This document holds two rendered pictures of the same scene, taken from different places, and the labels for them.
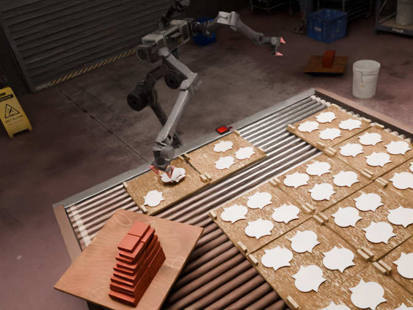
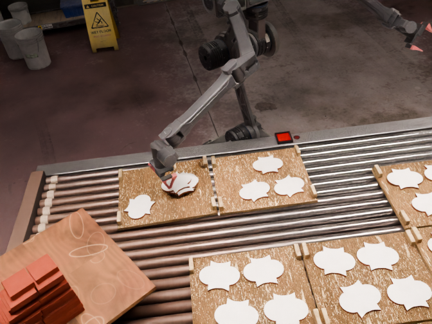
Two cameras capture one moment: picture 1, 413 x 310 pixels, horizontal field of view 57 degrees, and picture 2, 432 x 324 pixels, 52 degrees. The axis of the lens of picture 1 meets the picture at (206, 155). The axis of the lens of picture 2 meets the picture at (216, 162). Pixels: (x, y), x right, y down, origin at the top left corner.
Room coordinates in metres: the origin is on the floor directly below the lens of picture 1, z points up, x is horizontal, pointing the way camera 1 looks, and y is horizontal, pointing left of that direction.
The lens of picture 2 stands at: (0.59, -0.46, 2.28)
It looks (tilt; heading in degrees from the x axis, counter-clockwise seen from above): 41 degrees down; 22
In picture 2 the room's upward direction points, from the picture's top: 6 degrees counter-clockwise
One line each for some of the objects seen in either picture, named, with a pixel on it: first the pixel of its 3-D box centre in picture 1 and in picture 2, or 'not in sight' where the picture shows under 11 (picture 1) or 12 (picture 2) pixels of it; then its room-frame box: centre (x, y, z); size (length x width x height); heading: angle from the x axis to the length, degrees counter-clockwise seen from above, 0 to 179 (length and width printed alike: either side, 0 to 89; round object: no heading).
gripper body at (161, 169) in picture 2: (160, 160); (160, 161); (1.78, 0.26, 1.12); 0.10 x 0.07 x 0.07; 51
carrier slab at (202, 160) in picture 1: (224, 156); (261, 179); (1.97, -0.11, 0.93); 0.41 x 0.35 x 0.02; 115
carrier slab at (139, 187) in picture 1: (165, 184); (165, 191); (1.79, 0.28, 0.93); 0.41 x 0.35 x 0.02; 117
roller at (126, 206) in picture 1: (223, 160); (258, 184); (1.96, -0.10, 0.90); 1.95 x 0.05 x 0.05; 114
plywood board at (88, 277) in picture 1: (131, 257); (53, 287); (1.19, 0.42, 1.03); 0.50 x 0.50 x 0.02; 60
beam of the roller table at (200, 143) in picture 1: (202, 144); (249, 148); (2.20, 0.01, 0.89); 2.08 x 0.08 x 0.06; 114
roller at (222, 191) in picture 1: (245, 180); (269, 227); (1.73, -0.20, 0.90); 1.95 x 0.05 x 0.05; 114
